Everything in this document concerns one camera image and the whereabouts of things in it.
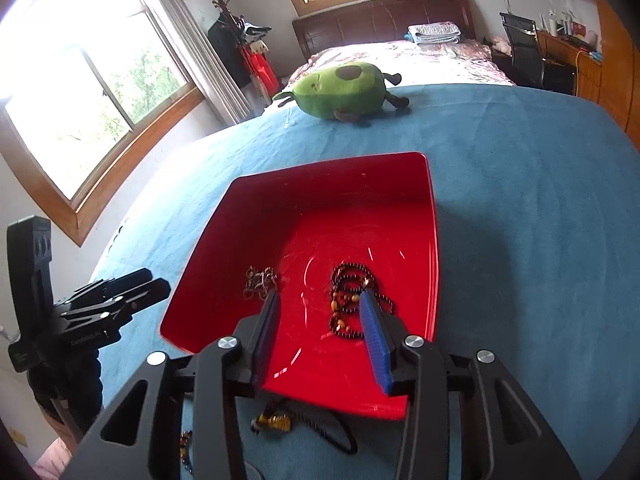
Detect amber bead bracelet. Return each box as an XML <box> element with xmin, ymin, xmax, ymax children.
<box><xmin>178</xmin><ymin>430</ymin><xmax>196</xmax><ymax>476</ymax></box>

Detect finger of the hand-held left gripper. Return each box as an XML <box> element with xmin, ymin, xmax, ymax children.
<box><xmin>75</xmin><ymin>268</ymin><xmax>153</xmax><ymax>306</ymax></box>
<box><xmin>60</xmin><ymin>277</ymin><xmax>171</xmax><ymax>333</ymax></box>

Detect red tin box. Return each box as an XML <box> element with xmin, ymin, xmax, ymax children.
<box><xmin>159</xmin><ymin>151</ymin><xmax>441</xmax><ymax>421</ymax></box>

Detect folded patterned blanket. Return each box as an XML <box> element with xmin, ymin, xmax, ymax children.
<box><xmin>406</xmin><ymin>21</ymin><xmax>462</xmax><ymax>45</ymax></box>

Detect dark wooden headboard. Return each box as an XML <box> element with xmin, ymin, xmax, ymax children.
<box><xmin>292</xmin><ymin>0</ymin><xmax>478</xmax><ymax>61</ymax></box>

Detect brown bead necklace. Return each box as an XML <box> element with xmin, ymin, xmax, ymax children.
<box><xmin>250</xmin><ymin>399</ymin><xmax>359</xmax><ymax>456</ymax></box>

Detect floral bed sheet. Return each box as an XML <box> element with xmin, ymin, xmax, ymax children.
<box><xmin>286</xmin><ymin>40</ymin><xmax>517</xmax><ymax>90</ymax></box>

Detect green avocado plush toy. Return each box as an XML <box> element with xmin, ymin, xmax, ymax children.
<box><xmin>272</xmin><ymin>62</ymin><xmax>412</xmax><ymax>127</ymax></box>

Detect dark beaded bracelet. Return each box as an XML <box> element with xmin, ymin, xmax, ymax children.
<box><xmin>243</xmin><ymin>266</ymin><xmax>281</xmax><ymax>302</ymax></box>

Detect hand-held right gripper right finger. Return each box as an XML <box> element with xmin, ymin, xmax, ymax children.
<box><xmin>359</xmin><ymin>287</ymin><xmax>581</xmax><ymax>480</ymax></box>

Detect wooden wardrobe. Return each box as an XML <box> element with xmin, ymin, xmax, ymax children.
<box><xmin>595</xmin><ymin>0</ymin><xmax>640</xmax><ymax>152</ymax></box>

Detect red bag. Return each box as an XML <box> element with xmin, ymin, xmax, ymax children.
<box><xmin>247</xmin><ymin>50</ymin><xmax>282</xmax><ymax>102</ymax></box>

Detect black wire rack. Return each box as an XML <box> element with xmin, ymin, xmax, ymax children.
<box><xmin>500</xmin><ymin>12</ymin><xmax>576</xmax><ymax>95</ymax></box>

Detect wooden desk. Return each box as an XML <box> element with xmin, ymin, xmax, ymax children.
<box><xmin>537</xmin><ymin>30</ymin><xmax>605</xmax><ymax>111</ymax></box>

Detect white striped curtain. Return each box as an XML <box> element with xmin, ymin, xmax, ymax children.
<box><xmin>125</xmin><ymin>0</ymin><xmax>252</xmax><ymax>127</ymax></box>

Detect dark bead necklace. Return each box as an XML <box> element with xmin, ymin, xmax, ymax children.
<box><xmin>327</xmin><ymin>262</ymin><xmax>397</xmax><ymax>341</ymax></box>

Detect wooden coat rack with clothes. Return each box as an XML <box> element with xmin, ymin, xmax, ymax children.
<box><xmin>207</xmin><ymin>0</ymin><xmax>273</xmax><ymax>92</ymax></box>

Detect blue blanket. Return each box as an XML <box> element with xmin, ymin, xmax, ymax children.
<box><xmin>90</xmin><ymin>82</ymin><xmax>640</xmax><ymax>480</ymax></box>

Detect group of white bottles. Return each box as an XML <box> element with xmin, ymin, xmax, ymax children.
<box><xmin>542</xmin><ymin>7</ymin><xmax>576</xmax><ymax>37</ymax></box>

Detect large wooden frame window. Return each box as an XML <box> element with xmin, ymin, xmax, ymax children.
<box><xmin>0</xmin><ymin>0</ymin><xmax>207</xmax><ymax>247</ymax></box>

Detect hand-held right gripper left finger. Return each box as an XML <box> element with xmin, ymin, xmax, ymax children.
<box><xmin>72</xmin><ymin>290</ymin><xmax>282</xmax><ymax>480</ymax></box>

